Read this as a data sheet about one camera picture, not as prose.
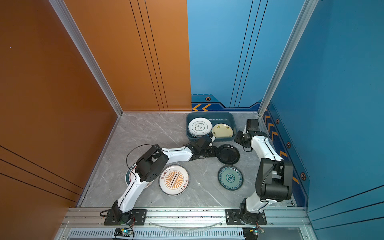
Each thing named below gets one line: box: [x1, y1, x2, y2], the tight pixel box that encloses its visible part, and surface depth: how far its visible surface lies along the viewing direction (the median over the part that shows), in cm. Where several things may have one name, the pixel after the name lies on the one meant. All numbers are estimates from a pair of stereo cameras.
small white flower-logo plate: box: [188, 117, 212, 138], surface depth 110 cm
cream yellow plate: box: [212, 123, 234, 138], surface depth 110 cm
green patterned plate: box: [217, 165, 244, 191], surface depth 88 cm
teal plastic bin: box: [186, 111, 238, 142], surface depth 111 cm
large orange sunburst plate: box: [158, 164, 190, 196], surface depth 86 cm
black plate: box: [217, 144, 240, 165], surface depth 97 cm
